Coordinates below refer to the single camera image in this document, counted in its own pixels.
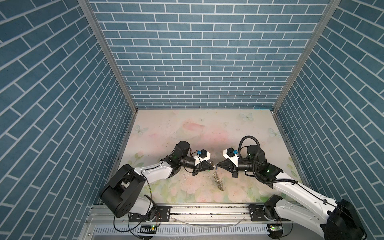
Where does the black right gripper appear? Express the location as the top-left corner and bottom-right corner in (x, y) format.
(216, 157), (258, 178)

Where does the large metal keyring band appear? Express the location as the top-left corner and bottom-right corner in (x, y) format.
(213, 166), (224, 192)

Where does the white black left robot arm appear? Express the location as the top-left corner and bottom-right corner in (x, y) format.
(99, 141), (214, 221)

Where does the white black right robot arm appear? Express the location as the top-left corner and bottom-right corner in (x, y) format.
(217, 136), (368, 240)

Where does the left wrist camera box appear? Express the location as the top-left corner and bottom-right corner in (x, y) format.
(194, 149), (211, 166)

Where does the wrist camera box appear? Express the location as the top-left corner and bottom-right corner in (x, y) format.
(194, 149), (211, 166)
(223, 148), (240, 167)

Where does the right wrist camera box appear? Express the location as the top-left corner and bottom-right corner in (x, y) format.
(223, 148), (240, 167)

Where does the aluminium front rail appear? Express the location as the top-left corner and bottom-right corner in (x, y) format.
(86, 202), (331, 226)

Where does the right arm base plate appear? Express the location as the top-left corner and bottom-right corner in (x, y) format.
(247, 204), (289, 222)

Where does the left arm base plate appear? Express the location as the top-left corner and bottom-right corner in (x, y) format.
(129, 205), (171, 223)

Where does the perforated cable duct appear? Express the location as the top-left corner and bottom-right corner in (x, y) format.
(92, 224), (269, 236)

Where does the aluminium right corner post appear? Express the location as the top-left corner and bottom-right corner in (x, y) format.
(272, 0), (341, 115)

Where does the aluminium corner post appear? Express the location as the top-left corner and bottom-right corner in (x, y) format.
(272, 0), (341, 115)
(78, 0), (138, 114)

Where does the aluminium left corner post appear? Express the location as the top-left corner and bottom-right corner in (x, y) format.
(78, 0), (138, 114)

